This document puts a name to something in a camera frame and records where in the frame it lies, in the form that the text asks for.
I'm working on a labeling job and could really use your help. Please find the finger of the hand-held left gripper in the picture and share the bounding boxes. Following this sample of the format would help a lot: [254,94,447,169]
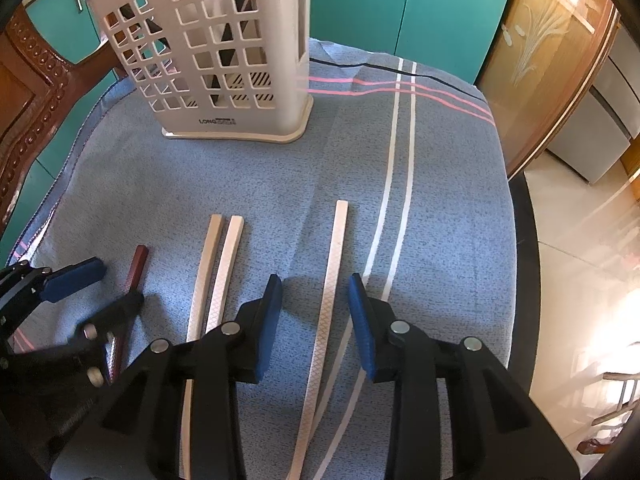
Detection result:
[0,257,107,321]
[15,292,146,386]

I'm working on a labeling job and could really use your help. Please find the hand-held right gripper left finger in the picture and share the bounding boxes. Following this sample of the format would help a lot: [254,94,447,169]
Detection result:
[102,274,283,480]

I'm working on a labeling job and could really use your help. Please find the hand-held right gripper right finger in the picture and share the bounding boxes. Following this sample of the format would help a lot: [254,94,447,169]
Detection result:
[348,272,546,480]

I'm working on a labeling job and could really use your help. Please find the red-brown chopstick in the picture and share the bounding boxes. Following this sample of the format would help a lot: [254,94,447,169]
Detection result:
[107,245,151,381]

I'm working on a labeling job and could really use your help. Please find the white plastic utensil holder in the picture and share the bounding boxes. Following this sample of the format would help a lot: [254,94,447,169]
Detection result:
[85,0,315,143]

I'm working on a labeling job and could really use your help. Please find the dark brown chopstick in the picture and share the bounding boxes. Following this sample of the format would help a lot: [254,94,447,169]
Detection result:
[119,4,178,78]

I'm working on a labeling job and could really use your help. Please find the black chopstick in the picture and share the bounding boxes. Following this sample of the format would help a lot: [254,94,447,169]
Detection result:
[210,0,257,106]

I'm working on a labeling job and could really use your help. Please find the blue striped cloth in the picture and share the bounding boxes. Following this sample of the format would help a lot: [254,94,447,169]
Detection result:
[0,37,516,480]

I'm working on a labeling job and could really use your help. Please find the wooden cabinet with etched glass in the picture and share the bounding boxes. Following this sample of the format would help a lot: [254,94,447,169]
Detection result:
[475,0,621,181]

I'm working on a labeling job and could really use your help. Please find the teal cabinet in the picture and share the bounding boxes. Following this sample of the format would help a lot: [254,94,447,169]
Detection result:
[0,0,516,231]

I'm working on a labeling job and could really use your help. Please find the wooden furniture frame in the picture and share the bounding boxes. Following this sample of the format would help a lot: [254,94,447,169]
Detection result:
[575,370,633,456]

